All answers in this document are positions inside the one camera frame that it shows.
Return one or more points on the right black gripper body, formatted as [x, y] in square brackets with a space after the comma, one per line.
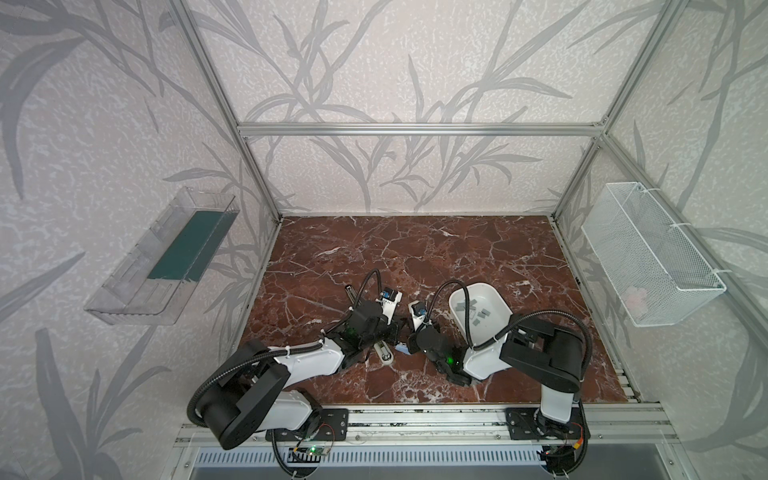
[420, 339]

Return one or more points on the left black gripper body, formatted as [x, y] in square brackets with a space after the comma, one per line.
[372, 335]

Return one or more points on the beige black long stapler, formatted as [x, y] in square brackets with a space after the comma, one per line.
[383, 350]

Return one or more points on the small blue stapler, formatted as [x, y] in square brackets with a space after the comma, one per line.
[403, 349]

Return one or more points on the white oval tray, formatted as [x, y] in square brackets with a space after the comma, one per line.
[481, 329]

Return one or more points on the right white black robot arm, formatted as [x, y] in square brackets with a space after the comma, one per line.
[551, 347]

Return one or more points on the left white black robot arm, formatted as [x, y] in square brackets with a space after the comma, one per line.
[251, 391]

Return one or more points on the green circuit board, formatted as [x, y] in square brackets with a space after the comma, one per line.
[310, 454]

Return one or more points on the pink object in basket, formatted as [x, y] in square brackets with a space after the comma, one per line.
[635, 298]

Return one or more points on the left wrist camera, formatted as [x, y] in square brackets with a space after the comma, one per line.
[389, 299]

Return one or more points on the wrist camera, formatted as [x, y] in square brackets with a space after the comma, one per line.
[418, 311]
[389, 299]

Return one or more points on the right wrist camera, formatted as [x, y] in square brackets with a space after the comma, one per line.
[418, 311]

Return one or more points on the clear plastic wall bin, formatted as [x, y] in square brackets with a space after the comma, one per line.
[152, 285]

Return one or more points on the white wire mesh basket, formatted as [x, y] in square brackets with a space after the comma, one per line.
[639, 244]

